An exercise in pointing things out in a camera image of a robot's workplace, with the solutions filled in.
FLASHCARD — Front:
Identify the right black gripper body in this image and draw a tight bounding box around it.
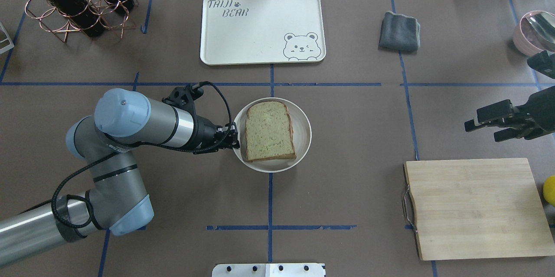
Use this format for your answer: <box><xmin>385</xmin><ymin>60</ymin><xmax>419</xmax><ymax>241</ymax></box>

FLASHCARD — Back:
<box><xmin>514</xmin><ymin>51</ymin><xmax>555</xmax><ymax>141</ymax></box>

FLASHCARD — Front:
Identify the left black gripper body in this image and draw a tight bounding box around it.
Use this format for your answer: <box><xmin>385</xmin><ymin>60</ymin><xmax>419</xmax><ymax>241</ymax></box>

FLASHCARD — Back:
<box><xmin>163</xmin><ymin>86</ymin><xmax>226</xmax><ymax>155</ymax></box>

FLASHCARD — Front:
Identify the bread slice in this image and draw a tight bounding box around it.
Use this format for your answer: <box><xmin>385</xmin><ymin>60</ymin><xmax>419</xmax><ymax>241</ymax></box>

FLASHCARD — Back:
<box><xmin>245</xmin><ymin>101</ymin><xmax>297</xmax><ymax>163</ymax></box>

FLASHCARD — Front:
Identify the white round plate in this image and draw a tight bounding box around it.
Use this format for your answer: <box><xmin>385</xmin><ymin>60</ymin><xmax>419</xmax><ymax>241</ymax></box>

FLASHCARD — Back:
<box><xmin>234</xmin><ymin>97</ymin><xmax>313</xmax><ymax>173</ymax></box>

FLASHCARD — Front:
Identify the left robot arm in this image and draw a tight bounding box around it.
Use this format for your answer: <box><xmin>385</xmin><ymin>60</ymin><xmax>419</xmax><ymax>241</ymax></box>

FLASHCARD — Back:
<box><xmin>0</xmin><ymin>81</ymin><xmax>240</xmax><ymax>267</ymax></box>

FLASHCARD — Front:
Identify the cream bear tray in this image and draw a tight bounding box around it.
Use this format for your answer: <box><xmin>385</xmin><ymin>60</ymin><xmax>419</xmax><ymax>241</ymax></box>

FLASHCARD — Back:
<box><xmin>199</xmin><ymin>0</ymin><xmax>326</xmax><ymax>65</ymax></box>

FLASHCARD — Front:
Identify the lower yellow lemon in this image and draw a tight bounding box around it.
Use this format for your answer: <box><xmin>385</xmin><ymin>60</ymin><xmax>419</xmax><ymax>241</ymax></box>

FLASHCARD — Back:
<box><xmin>542</xmin><ymin>176</ymin><xmax>555</xmax><ymax>206</ymax></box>

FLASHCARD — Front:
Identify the pink bowl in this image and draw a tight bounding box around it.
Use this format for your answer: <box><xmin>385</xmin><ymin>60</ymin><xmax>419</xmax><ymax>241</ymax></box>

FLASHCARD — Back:
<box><xmin>512</xmin><ymin>10</ymin><xmax>554</xmax><ymax>56</ymax></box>

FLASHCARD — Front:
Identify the wooden cutting board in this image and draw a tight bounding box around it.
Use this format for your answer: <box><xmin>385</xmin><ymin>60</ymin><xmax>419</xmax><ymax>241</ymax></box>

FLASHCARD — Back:
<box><xmin>404</xmin><ymin>158</ymin><xmax>554</xmax><ymax>261</ymax></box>

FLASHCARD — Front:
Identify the metal scoop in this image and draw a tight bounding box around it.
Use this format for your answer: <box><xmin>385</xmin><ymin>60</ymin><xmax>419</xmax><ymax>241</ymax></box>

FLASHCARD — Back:
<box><xmin>526</xmin><ymin>12</ymin><xmax>555</xmax><ymax>50</ymax></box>

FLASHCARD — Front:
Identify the grey folded cloth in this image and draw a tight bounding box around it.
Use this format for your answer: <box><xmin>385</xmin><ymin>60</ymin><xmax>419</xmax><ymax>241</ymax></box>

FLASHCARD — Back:
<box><xmin>379</xmin><ymin>11</ymin><xmax>421</xmax><ymax>52</ymax></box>

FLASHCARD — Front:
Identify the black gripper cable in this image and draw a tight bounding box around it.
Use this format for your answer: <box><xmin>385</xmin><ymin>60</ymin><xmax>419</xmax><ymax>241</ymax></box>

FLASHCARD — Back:
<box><xmin>191</xmin><ymin>81</ymin><xmax>233</xmax><ymax>150</ymax></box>

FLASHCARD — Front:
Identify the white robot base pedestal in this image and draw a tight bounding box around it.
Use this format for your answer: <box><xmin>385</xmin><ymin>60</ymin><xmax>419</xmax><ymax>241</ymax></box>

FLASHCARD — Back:
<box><xmin>212</xmin><ymin>263</ymin><xmax>326</xmax><ymax>277</ymax></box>

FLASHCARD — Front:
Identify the copper wire bottle rack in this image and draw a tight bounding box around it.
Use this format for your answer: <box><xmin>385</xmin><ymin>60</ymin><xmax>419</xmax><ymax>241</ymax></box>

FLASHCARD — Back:
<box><xmin>24</xmin><ymin>0</ymin><xmax>139</xmax><ymax>42</ymax></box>

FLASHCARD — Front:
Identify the white wire cup rack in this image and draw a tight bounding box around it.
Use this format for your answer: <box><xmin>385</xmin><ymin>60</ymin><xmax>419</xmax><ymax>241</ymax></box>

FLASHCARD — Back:
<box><xmin>0</xmin><ymin>23</ymin><xmax>15</xmax><ymax>55</ymax></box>

